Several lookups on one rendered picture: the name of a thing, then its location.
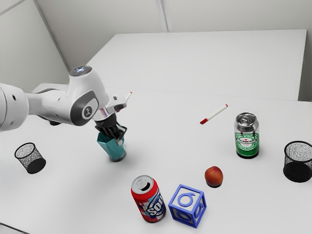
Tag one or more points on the white pen with red cap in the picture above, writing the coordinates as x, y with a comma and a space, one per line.
129, 95
214, 114

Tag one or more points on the red and blue drink can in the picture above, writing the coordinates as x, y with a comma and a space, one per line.
148, 200

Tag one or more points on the black mesh pen holder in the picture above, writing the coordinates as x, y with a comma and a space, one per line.
297, 165
30, 158

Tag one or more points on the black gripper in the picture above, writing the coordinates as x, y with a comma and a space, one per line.
107, 126

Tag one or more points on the teal faceted mug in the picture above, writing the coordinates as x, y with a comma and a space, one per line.
112, 148

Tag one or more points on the red peach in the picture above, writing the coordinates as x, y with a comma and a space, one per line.
214, 176

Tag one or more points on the green drink can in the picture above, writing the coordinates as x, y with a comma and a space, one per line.
246, 139

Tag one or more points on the blue open-frame cube block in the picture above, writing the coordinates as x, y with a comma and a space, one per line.
176, 207

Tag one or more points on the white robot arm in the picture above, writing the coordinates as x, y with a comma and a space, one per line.
48, 102

